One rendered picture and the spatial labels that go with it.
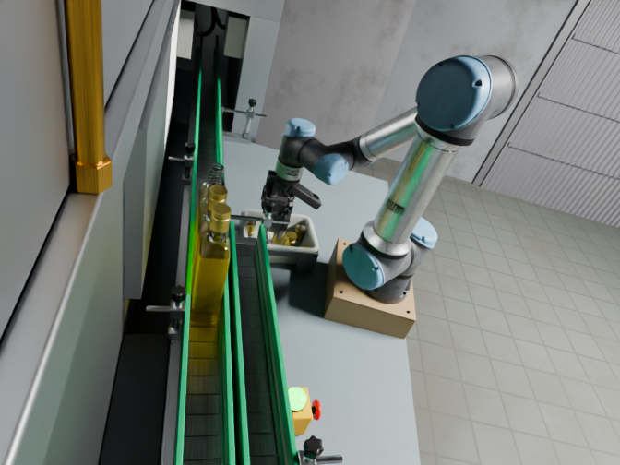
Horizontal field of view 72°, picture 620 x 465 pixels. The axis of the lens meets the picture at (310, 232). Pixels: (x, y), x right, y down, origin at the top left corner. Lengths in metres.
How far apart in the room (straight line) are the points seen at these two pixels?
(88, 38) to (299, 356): 0.90
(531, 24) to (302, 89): 1.78
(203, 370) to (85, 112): 0.62
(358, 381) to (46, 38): 0.97
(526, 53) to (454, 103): 3.20
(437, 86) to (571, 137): 3.57
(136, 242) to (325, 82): 2.72
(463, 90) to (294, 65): 2.62
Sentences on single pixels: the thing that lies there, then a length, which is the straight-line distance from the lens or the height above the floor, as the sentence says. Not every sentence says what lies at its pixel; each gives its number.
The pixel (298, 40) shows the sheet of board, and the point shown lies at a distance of 3.31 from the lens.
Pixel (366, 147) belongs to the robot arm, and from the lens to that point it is 1.09.
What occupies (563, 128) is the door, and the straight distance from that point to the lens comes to 4.25.
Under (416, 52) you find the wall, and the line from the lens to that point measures 3.76.
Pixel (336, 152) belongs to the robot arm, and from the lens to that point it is 1.06.
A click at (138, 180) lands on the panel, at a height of 1.24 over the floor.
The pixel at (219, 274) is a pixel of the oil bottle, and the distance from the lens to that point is 0.83.
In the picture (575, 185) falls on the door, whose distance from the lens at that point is 4.58.
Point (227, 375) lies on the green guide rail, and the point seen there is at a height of 0.96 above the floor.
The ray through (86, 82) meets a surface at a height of 1.48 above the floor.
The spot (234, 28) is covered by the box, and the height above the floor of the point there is 1.16.
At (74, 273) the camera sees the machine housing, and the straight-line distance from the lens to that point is 0.31.
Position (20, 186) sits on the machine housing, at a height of 1.46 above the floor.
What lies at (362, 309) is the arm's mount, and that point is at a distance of 1.16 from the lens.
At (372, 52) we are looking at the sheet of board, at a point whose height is 0.92.
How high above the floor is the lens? 1.61
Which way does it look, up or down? 36 degrees down
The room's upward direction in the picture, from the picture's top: 19 degrees clockwise
